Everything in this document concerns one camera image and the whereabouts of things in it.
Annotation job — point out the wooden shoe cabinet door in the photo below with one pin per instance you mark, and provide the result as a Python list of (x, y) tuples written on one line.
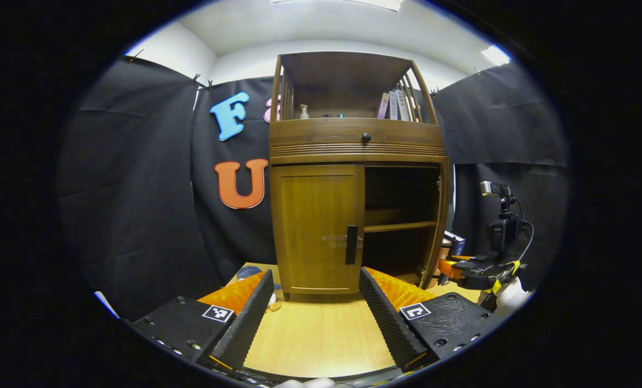
[(444, 215), (310, 226)]

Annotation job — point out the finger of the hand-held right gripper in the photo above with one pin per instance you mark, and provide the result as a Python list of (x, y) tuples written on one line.
[(485, 272), (469, 257)]

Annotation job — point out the penguin plush toy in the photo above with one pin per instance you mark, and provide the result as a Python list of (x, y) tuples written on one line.
[(248, 272)]

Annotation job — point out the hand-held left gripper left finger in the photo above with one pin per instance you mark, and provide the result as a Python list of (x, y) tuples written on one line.
[(245, 323)]

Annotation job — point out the wooden double-door shoe cabinet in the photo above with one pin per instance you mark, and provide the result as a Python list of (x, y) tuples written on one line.
[(342, 75)]

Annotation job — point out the dark blue book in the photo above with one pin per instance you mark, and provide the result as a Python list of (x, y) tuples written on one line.
[(455, 242)]

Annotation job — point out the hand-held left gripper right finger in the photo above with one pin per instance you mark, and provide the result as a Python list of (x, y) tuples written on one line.
[(388, 323)]

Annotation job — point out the small pump bottle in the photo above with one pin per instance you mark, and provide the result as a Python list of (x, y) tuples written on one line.
[(304, 112)]

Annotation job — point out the ceiling light panel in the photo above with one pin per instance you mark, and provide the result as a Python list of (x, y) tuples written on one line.
[(495, 55), (353, 3)]

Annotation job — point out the grey book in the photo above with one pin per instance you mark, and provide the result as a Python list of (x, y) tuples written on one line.
[(402, 105), (393, 105)]

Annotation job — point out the black backdrop cloth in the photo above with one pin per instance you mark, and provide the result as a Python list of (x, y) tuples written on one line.
[(137, 188)]

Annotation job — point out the wooden cabinet drawer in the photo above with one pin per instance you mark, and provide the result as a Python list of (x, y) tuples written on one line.
[(310, 137)]

